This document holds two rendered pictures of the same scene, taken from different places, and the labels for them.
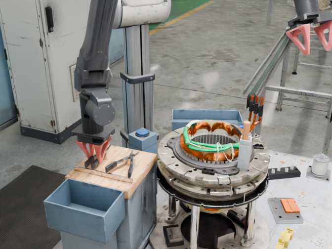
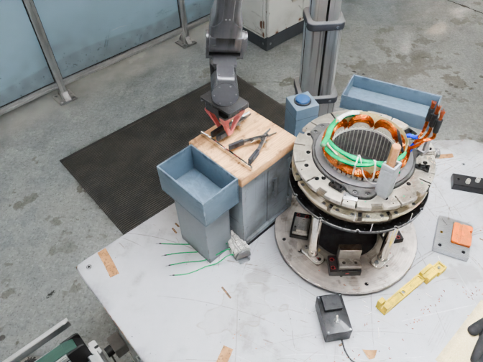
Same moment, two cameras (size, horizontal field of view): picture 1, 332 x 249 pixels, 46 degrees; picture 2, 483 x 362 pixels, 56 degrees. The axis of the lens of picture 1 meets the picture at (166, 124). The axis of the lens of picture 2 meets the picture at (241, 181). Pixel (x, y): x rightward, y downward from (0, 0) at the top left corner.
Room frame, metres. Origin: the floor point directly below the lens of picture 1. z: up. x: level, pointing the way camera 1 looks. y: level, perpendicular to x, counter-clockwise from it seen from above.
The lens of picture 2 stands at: (0.19, -0.21, 1.83)
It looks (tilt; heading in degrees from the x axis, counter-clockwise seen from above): 48 degrees down; 27
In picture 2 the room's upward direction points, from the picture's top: 2 degrees counter-clockwise
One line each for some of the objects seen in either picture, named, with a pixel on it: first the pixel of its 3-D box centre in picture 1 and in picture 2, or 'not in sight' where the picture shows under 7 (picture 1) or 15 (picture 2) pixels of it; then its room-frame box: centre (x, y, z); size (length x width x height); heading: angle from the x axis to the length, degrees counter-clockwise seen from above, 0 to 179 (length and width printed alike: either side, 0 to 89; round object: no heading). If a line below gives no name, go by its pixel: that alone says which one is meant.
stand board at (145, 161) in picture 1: (113, 168); (244, 143); (0.94, 0.15, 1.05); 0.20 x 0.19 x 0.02; 159
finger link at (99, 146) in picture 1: (95, 146); (226, 117); (0.94, 0.19, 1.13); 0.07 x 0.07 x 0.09; 70
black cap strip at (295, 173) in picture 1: (280, 173); (478, 184); (1.31, -0.46, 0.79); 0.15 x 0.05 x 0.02; 99
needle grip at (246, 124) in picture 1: (245, 132); (392, 156); (0.88, -0.20, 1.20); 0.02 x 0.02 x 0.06
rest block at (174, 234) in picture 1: (174, 233); (301, 225); (0.92, -0.03, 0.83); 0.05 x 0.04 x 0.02; 11
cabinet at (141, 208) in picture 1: (116, 208); (245, 182); (0.94, 0.15, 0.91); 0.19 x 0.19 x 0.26; 69
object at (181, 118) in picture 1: (204, 150); (381, 134); (1.26, -0.14, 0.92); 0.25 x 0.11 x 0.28; 88
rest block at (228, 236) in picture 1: (226, 242); (349, 256); (0.86, -0.18, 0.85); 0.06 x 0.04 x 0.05; 115
